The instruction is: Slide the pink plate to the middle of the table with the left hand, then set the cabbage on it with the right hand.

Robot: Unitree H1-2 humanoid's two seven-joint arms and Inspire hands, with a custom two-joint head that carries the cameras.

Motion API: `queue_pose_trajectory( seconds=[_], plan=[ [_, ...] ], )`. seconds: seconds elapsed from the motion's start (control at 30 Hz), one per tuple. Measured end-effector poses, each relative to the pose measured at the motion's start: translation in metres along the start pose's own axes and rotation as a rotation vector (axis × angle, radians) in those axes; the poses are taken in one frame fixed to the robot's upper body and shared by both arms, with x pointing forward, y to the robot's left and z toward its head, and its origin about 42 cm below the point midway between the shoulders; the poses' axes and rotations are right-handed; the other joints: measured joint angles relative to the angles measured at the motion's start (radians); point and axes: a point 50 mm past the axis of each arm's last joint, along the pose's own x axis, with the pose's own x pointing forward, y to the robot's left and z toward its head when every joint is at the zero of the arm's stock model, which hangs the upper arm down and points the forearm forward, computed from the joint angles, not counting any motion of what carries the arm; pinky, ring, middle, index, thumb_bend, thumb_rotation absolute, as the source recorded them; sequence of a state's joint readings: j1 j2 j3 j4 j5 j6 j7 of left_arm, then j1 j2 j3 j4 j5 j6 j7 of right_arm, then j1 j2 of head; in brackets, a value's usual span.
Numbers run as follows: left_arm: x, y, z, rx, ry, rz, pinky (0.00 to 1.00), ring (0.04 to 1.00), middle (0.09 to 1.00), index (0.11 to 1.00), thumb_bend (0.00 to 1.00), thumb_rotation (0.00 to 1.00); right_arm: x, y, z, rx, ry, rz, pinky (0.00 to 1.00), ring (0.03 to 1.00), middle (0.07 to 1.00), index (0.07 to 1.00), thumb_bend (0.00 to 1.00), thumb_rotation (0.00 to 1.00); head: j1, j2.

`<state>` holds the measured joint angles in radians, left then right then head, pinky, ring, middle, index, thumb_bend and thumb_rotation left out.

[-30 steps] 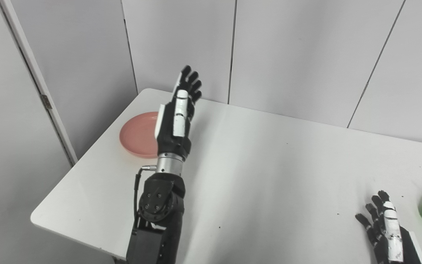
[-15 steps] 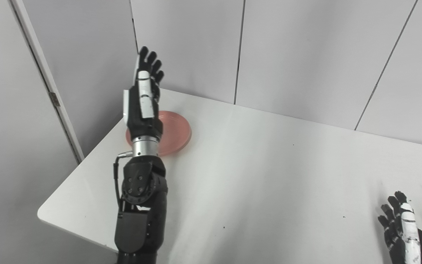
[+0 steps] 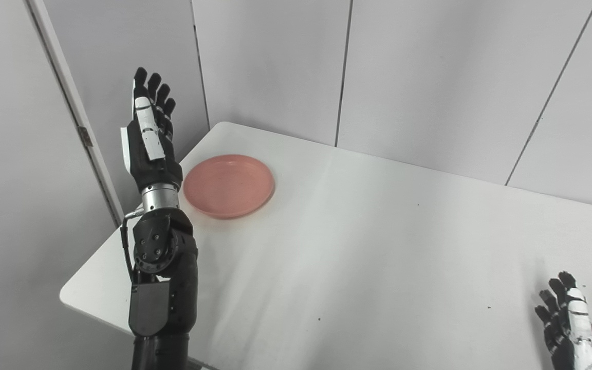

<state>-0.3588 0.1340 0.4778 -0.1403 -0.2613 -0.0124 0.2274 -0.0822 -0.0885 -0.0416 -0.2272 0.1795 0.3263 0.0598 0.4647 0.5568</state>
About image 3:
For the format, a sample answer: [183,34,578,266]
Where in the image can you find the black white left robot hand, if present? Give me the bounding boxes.
[120,67,183,194]

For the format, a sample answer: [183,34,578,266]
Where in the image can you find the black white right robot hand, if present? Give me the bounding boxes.
[534,271,592,370]

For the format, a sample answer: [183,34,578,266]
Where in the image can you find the pink round plate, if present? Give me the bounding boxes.
[183,154,276,220]

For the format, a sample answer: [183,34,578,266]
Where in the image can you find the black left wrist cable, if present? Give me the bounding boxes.
[120,208,145,283]

